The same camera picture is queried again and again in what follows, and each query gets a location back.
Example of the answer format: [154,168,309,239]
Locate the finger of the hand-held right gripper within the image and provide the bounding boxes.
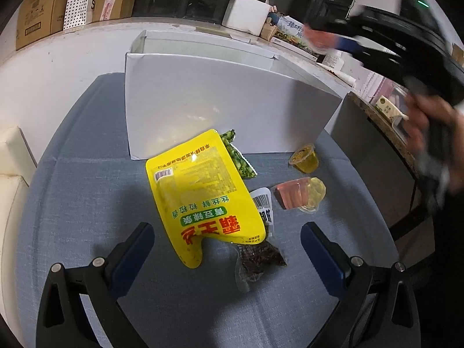
[335,36,399,66]
[307,9,378,37]

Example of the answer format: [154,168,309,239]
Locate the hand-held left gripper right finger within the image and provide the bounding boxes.
[300,222,421,348]

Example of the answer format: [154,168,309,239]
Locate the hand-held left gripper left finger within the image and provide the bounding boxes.
[35,222,156,348]

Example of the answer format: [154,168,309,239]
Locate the clear dark snack packet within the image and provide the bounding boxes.
[234,187,288,292]

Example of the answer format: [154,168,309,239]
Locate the pale yellow jelly cup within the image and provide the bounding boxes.
[299,177,327,213]

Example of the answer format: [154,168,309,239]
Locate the yellow snack packet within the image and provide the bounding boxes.
[146,128,267,269]

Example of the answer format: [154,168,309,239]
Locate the green pea snack packet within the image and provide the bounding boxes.
[219,129,257,180]

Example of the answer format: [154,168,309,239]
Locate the white cardboard box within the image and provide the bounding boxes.
[124,30,343,161]

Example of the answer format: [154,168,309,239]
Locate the person's right hand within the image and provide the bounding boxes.
[403,94,464,195]

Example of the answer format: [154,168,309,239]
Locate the white plastic bottle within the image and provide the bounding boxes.
[322,51,345,70]

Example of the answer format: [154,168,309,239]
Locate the white rolled paper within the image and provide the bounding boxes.
[315,61,358,88]

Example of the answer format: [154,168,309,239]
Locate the long printed carton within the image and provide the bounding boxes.
[273,14,320,59]

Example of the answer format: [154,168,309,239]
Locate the pink plastic storage drawers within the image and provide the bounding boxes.
[357,69,407,106]

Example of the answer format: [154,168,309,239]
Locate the cream small box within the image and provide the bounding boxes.
[374,95,401,122]

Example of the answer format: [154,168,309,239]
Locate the small brown carton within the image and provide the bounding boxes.
[261,18,278,40]

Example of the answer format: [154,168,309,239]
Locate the grey-blue table cloth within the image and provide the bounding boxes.
[14,72,399,348]

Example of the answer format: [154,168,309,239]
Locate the white and black device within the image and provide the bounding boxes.
[391,114,410,142]

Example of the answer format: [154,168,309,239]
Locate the white foam box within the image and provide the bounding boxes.
[222,0,272,37]

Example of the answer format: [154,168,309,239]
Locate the brown round side table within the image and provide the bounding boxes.
[331,90,423,225]

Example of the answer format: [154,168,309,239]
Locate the white sofa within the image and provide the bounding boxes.
[0,126,39,334]

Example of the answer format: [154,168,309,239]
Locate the white perforated panel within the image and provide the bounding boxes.
[63,0,97,30]

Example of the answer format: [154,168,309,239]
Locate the large brown cardboard box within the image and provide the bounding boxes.
[15,0,75,50]

